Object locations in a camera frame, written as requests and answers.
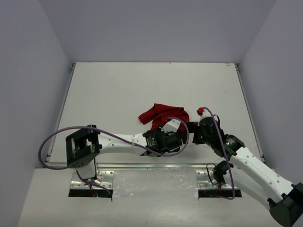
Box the red t shirt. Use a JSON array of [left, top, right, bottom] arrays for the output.
[[138, 103, 190, 131]]

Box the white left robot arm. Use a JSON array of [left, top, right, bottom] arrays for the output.
[[65, 125, 183, 180]]

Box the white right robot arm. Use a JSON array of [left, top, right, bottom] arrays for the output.
[[187, 116, 303, 227]]

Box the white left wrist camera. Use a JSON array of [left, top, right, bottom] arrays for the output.
[[161, 119, 181, 133]]

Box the black looped cable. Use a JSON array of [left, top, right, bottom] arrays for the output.
[[206, 162, 222, 190]]

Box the right aluminium base plate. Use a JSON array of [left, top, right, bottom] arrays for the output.
[[196, 168, 232, 193]]

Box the aluminium base plate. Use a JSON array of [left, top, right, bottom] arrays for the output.
[[70, 169, 115, 190], [196, 168, 232, 193]]

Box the left aluminium base plate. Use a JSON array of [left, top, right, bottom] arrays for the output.
[[70, 169, 115, 190]]

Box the left side table rail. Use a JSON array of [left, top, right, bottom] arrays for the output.
[[45, 62, 76, 162]]

